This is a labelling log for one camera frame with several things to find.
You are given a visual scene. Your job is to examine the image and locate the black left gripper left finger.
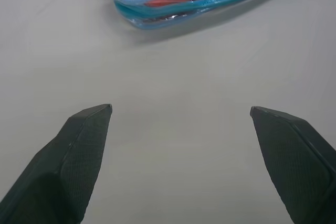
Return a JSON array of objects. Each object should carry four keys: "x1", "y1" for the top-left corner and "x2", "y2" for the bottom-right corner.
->
[{"x1": 0, "y1": 103, "x2": 113, "y2": 224}]

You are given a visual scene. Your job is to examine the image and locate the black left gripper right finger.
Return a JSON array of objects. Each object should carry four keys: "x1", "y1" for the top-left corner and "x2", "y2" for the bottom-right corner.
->
[{"x1": 249, "y1": 106, "x2": 336, "y2": 224}]

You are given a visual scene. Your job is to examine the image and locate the clear blue-trimmed zipper pouch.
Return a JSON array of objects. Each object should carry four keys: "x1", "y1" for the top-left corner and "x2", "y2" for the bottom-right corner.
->
[{"x1": 96, "y1": 0, "x2": 299, "y2": 30}]

